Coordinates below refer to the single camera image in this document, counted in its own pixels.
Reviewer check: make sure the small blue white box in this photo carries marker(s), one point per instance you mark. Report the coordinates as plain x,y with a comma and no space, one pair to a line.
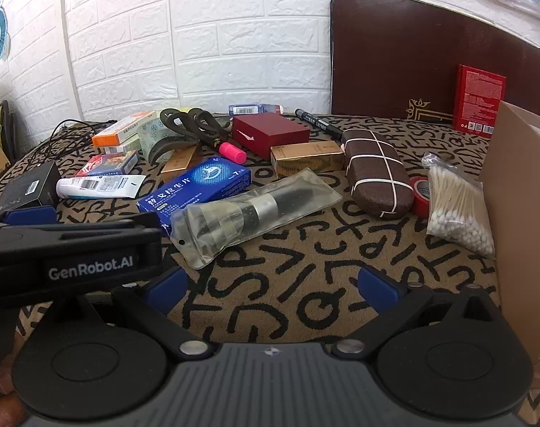
254,109

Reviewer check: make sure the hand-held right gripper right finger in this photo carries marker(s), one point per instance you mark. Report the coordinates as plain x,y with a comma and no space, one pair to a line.
377,291

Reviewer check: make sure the brown letter-patterned cloth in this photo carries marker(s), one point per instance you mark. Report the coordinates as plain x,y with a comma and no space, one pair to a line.
296,275

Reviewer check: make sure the red tape roll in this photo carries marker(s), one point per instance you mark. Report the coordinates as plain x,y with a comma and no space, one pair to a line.
419,195

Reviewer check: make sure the white wall pipe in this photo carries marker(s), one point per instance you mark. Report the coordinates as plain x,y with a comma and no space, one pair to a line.
70,53

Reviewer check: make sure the large cardboard box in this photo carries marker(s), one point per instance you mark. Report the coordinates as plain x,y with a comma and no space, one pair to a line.
523,195

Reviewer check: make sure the brown glasses case white lines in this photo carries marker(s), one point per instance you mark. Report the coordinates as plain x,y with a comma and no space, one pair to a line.
376,173

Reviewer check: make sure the blue medicine box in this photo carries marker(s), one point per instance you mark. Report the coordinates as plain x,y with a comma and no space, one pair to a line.
199,187

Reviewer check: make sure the dark red box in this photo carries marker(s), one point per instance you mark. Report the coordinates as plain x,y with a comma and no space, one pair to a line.
270,135

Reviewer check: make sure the tall red box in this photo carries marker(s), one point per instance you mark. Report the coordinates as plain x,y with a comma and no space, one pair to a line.
479,98

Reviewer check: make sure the orange white medicine box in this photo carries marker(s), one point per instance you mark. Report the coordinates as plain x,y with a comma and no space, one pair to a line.
119,131

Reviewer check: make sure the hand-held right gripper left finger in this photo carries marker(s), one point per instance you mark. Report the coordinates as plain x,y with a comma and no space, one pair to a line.
167,287

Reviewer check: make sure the clear tape roll green print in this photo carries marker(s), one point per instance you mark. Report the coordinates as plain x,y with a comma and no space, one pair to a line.
156,138

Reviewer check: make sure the dark brown headboard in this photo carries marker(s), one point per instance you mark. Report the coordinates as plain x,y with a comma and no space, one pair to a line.
385,53

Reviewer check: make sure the flat tan box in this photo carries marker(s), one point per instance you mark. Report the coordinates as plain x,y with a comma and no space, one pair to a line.
179,162

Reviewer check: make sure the red blue card box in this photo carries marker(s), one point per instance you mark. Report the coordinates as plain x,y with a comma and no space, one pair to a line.
107,163

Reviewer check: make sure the black box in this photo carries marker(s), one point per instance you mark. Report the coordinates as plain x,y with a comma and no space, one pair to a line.
25,187

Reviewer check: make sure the flashlight in clear bag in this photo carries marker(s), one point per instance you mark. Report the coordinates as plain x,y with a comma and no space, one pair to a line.
252,209

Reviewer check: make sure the person's left hand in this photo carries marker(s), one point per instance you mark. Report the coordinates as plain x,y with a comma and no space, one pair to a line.
1,409

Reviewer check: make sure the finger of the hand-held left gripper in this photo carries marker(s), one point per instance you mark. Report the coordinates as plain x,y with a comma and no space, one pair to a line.
30,216

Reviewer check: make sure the black marker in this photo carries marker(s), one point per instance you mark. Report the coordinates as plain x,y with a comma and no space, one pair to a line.
319,122

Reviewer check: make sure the white tube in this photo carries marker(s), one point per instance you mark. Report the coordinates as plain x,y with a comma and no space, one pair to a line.
96,186

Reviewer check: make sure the gold box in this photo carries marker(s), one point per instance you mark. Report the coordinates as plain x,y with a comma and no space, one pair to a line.
305,158

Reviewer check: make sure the bag of cotton swabs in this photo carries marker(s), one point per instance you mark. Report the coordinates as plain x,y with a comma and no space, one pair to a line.
456,204

